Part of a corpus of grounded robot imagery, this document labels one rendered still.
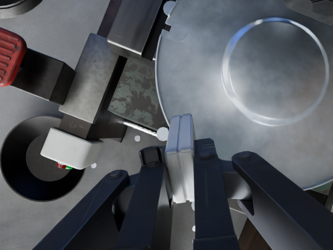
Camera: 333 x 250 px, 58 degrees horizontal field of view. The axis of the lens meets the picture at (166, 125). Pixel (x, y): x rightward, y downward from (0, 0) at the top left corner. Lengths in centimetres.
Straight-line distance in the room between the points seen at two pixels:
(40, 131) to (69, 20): 43
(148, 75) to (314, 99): 25
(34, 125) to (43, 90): 72
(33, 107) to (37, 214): 39
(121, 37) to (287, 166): 28
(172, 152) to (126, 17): 33
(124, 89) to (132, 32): 10
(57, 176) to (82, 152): 68
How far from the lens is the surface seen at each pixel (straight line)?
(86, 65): 52
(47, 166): 121
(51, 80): 46
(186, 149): 15
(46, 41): 126
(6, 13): 132
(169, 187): 15
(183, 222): 118
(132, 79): 50
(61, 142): 53
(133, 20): 46
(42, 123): 116
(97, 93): 51
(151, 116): 49
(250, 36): 38
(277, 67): 38
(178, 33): 37
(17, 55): 42
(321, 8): 25
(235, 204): 38
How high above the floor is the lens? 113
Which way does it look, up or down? 87 degrees down
